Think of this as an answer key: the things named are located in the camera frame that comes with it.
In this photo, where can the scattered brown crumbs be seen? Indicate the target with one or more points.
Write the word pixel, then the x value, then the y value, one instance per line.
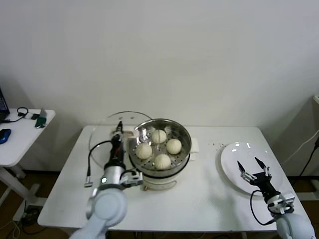
pixel 219 145

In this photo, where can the white oval plate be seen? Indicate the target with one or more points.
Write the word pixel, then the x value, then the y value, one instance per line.
pixel 231 159

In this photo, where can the white side table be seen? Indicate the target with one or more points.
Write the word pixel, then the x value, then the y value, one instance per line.
pixel 25 144

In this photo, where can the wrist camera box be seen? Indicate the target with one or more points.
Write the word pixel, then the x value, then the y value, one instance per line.
pixel 288 200
pixel 132 178

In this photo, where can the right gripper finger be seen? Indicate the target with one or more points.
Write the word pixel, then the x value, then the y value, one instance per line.
pixel 266 171
pixel 248 177

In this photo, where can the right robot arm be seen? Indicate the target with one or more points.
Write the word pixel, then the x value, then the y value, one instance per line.
pixel 291 224

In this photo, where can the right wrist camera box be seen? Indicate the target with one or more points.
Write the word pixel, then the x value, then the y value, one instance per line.
pixel 288 200

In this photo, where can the dark laptop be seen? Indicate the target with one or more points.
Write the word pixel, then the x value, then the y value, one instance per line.
pixel 2 104

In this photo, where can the round glass pot lid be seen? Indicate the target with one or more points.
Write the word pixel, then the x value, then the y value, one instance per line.
pixel 129 134

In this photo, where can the grey floor power strip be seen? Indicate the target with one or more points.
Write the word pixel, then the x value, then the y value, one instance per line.
pixel 31 211

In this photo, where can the blue computer mouse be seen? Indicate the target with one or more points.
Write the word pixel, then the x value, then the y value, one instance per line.
pixel 4 135

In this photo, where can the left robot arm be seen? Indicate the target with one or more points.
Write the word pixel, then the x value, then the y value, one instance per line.
pixel 107 206

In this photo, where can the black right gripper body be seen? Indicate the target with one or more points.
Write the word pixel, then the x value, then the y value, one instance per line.
pixel 261 184

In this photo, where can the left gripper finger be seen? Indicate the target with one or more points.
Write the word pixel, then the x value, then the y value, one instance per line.
pixel 120 127
pixel 115 135

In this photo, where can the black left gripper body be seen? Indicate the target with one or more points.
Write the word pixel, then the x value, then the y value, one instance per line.
pixel 117 149

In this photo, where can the stainless steel steamer basket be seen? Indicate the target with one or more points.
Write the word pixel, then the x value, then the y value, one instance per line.
pixel 184 147

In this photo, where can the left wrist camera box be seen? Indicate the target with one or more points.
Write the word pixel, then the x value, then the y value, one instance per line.
pixel 132 178

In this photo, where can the white steamed baozi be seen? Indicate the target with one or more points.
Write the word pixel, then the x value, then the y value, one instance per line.
pixel 162 161
pixel 173 146
pixel 143 151
pixel 158 136

